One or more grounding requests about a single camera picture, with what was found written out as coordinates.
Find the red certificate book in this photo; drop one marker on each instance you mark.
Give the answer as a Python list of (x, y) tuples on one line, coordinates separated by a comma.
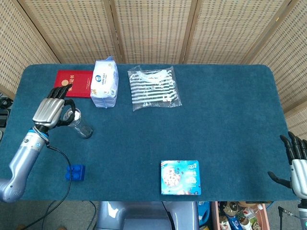
[(80, 83)]

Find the striped shirt in plastic bag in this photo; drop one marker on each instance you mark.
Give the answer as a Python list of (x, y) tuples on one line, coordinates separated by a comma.
[(154, 88)]

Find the pink bin with clutter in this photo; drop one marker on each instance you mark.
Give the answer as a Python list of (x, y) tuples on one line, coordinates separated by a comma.
[(239, 215)]

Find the blue cookie box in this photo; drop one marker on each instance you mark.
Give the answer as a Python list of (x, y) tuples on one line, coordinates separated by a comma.
[(181, 177)]

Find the white tissue pack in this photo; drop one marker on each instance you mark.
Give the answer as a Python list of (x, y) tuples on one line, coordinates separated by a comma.
[(104, 81)]

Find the blue plastic container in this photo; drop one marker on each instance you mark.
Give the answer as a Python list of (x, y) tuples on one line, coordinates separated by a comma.
[(204, 212)]

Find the woven folding screen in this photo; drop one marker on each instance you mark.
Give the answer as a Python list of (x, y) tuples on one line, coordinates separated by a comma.
[(153, 28)]

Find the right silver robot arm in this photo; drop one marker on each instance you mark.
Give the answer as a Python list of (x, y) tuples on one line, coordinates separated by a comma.
[(303, 213)]

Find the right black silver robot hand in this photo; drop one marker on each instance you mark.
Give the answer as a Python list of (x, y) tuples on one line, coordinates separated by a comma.
[(299, 175)]

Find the blue table mat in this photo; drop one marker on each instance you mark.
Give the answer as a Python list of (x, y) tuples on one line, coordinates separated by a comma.
[(216, 119)]

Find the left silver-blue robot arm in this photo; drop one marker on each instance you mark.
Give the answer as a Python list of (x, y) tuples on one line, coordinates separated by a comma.
[(21, 163)]

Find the clear glass cup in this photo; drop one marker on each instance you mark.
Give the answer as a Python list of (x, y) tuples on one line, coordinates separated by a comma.
[(84, 130)]

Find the blue building block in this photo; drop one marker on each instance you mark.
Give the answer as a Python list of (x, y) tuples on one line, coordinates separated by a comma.
[(76, 172)]

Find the dark electronics pile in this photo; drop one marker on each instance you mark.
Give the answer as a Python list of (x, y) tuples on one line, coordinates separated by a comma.
[(3, 115)]

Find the grey-blue robot torso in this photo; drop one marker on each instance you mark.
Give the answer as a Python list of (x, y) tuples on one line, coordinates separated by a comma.
[(144, 215)]

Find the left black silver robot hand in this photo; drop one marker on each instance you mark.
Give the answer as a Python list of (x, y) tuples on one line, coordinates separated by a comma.
[(49, 111)]

